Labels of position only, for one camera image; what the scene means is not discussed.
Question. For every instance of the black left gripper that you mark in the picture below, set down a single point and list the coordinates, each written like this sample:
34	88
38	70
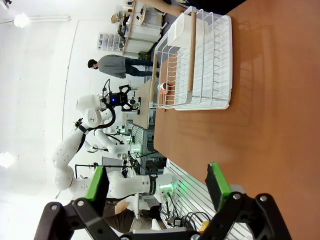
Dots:
118	98

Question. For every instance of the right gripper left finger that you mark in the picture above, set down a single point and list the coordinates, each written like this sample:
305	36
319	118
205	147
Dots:
96	185

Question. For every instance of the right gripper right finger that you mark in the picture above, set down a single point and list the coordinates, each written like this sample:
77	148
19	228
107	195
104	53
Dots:
217	187

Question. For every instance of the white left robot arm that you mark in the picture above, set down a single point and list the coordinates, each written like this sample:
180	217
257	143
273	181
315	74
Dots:
67	147

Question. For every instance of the person's bare forearm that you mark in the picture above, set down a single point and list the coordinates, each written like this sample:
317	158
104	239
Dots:
172	7

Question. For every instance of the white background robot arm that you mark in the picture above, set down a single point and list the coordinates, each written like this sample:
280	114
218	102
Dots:
110	143

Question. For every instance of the wooden background table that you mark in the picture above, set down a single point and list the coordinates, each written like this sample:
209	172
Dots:
142	112

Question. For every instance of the white computer monitor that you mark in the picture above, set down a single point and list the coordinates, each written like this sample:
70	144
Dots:
112	161

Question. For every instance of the person in grey sweater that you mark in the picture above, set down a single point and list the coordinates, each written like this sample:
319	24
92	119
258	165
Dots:
112	66

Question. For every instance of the white and brown cup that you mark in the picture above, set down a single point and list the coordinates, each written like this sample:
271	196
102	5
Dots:
163	86

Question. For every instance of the yellow emergency stop button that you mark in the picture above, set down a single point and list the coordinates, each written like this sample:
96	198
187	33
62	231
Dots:
205	225

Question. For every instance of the person in tan shirt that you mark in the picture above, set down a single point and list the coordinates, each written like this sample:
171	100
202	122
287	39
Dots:
125	217

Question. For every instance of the black power adapter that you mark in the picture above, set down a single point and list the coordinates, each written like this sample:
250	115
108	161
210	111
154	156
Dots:
177	221

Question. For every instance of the clear plastic drawer cabinet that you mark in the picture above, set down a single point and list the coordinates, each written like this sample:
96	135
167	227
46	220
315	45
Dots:
110	42

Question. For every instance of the white desk with wooden top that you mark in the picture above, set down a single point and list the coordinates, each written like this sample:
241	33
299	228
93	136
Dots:
142	32

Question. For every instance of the white plastic drip tray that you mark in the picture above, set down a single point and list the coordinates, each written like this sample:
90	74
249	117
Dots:
200	107

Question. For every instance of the white plastic cutlery holder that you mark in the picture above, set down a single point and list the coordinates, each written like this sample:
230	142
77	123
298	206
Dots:
177	30

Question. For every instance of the round ceiling lamp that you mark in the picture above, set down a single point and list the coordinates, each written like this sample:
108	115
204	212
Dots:
20	20
5	159

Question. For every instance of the person in black top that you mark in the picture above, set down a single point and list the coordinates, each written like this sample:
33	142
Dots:
212	3

